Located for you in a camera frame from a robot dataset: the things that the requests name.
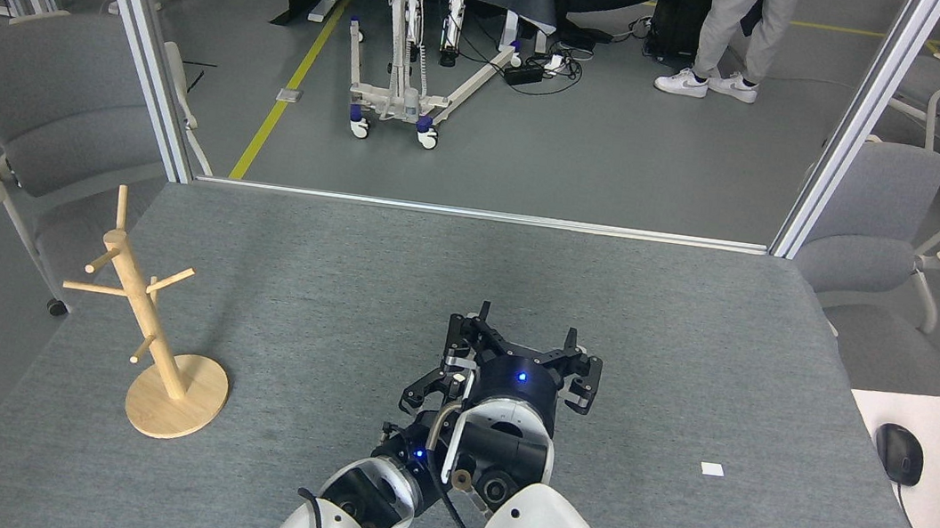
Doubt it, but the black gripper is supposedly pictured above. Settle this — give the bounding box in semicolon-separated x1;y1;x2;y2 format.
367;353;476;519
434;297;610;442

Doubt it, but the wooden cup rack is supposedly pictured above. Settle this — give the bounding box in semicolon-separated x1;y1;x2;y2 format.
46;180;253;447

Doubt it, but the black power strip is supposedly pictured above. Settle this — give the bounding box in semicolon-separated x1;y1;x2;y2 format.
503;61;547;90

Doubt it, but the black box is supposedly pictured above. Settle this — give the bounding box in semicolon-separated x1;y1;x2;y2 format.
644;0;720;69

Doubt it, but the grey padded chair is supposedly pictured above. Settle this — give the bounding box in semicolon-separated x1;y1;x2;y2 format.
785;129;940;350
0;3;231;334

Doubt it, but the black computer mouse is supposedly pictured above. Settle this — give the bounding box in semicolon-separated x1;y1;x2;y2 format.
871;422;928;488

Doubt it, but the silver table edge rail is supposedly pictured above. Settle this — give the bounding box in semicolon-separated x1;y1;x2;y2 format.
192;174;771;256

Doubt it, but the silver frame post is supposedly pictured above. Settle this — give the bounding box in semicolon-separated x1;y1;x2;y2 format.
54;0;216;186
769;0;940;275

